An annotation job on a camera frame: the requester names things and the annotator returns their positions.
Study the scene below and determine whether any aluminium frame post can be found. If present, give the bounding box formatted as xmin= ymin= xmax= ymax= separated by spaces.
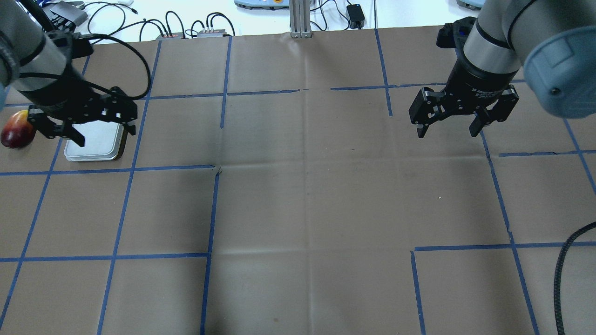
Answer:
xmin=289 ymin=0 xmax=312 ymax=38

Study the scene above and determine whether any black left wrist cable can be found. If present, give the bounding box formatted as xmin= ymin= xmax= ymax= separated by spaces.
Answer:
xmin=19 ymin=33 xmax=152 ymax=101

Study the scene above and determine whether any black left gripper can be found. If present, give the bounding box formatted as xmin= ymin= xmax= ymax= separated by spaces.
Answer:
xmin=27 ymin=86 xmax=138 ymax=147

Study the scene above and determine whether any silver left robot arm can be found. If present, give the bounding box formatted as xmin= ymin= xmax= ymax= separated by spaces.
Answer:
xmin=0 ymin=0 xmax=148 ymax=147

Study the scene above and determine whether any silver digital kitchen scale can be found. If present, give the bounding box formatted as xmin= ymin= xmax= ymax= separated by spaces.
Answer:
xmin=63 ymin=121 xmax=125 ymax=162

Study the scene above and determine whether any red yellow mango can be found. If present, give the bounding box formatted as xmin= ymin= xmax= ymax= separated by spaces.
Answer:
xmin=0 ymin=110 xmax=36 ymax=149

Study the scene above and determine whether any black power adapter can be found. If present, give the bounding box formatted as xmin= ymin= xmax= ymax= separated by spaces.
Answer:
xmin=345 ymin=4 xmax=366 ymax=29

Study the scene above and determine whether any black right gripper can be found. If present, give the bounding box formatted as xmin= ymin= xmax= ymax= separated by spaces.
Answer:
xmin=409 ymin=60 xmax=519 ymax=139

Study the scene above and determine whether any black braided cable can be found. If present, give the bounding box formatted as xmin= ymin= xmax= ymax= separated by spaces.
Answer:
xmin=554 ymin=221 xmax=596 ymax=335

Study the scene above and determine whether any small grey usb hub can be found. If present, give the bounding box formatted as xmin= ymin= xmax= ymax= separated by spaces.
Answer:
xmin=196 ymin=29 xmax=230 ymax=38

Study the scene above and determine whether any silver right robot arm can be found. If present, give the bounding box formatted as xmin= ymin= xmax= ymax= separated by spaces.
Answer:
xmin=408 ymin=0 xmax=596 ymax=138

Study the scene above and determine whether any brown cardboard table cover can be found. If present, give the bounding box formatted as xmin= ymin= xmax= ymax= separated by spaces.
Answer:
xmin=1 ymin=26 xmax=595 ymax=335

